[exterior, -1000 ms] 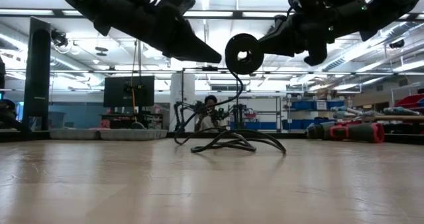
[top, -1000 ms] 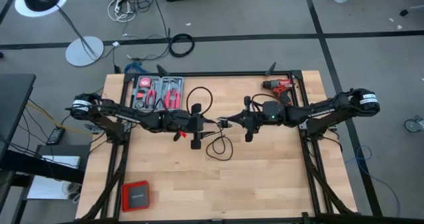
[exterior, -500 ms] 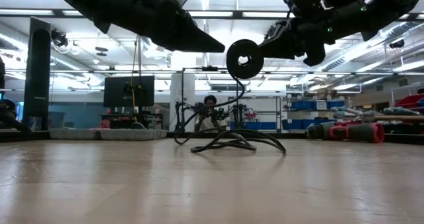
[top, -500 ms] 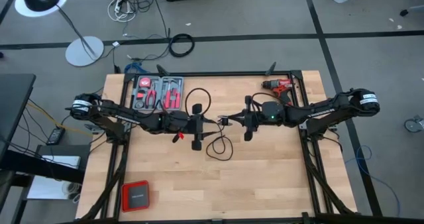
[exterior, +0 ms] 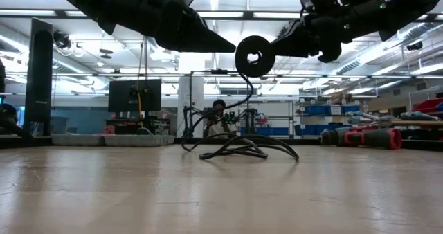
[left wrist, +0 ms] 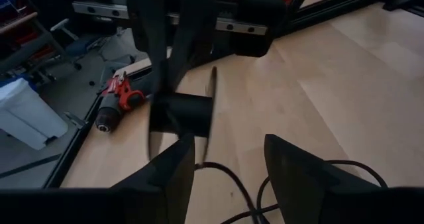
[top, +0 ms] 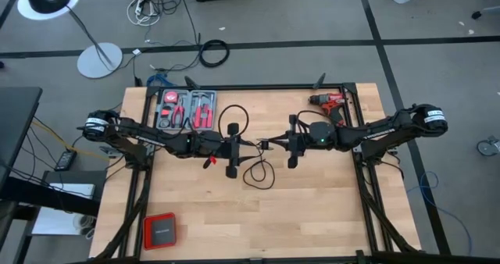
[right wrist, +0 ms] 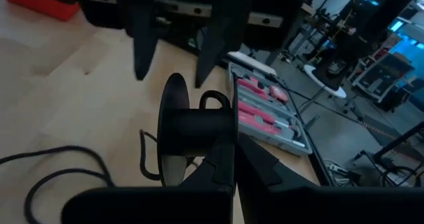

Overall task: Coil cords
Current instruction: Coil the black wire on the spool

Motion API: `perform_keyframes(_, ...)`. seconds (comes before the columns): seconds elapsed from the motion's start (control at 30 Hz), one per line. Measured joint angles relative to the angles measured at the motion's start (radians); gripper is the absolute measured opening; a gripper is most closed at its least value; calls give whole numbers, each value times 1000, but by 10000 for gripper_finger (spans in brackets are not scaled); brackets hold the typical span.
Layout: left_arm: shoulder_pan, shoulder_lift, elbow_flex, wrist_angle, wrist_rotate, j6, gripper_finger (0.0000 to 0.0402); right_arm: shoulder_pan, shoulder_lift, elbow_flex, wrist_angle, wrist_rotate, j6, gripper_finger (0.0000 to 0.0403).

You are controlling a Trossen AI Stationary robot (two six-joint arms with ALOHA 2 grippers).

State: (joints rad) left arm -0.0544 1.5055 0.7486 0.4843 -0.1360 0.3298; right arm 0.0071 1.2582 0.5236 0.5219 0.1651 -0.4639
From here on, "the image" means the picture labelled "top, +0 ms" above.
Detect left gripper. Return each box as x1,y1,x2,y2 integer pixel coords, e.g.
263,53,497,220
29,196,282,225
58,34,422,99
212,122,257,180

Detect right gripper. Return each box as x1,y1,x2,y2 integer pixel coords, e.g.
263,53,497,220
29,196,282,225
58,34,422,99
269,115,312,169

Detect long black cord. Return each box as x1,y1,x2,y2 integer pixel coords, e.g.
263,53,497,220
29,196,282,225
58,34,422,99
237,137,277,191

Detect grey tool kit case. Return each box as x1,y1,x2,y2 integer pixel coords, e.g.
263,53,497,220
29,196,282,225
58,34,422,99
155,88,218,131

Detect red-rimmed black box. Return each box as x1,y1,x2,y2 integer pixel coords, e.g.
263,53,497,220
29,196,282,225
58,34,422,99
142,212,177,252

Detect floor lamp with grey base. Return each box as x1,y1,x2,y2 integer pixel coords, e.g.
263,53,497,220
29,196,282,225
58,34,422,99
18,0,124,80

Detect black power adapter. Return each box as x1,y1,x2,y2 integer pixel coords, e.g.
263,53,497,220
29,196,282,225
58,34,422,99
54,149,78,172

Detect grey caster wheel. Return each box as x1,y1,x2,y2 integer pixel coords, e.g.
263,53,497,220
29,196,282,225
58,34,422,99
476,136,500,158

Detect white box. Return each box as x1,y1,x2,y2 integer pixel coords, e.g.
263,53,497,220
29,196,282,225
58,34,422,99
30,182,98,237

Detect black stand beam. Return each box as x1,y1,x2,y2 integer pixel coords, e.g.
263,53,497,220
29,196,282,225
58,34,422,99
0,176,102,264

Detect black desk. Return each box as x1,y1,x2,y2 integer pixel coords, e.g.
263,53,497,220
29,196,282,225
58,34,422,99
0,86,43,191

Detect office chair base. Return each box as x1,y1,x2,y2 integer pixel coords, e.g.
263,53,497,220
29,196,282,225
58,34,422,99
470,0,500,21

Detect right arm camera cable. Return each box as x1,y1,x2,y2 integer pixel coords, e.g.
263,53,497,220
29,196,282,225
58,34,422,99
295,109,345,128

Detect red-handled hammer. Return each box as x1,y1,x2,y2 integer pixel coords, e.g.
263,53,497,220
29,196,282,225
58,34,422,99
191,93,214,129

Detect black aluminium frame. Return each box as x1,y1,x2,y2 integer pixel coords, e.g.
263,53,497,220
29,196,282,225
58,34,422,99
91,82,423,264

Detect red black cordless drill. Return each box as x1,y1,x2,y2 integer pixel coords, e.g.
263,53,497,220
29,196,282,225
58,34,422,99
308,92,347,127

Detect red-handled pliers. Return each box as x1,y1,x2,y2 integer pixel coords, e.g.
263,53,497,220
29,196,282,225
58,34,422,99
170,104,186,129

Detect coiled black floor cable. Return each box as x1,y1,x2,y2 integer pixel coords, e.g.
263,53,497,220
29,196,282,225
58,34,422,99
198,39,230,69

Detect blue cable bundle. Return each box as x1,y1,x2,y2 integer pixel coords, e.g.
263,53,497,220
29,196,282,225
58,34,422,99
146,72,179,88

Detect long black floor cable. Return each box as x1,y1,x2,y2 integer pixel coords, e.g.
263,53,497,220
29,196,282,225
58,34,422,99
171,0,202,46

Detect grey metal bracket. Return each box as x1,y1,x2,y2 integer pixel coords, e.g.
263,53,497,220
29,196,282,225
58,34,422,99
99,145,121,159

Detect blue floor cable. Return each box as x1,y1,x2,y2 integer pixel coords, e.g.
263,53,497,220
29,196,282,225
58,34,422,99
405,171,473,257

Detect white power strip cable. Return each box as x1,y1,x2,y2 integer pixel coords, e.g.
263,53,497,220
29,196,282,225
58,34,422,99
127,0,162,27

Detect yellow floor cable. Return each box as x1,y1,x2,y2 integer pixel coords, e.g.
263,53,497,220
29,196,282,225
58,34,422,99
30,119,111,162

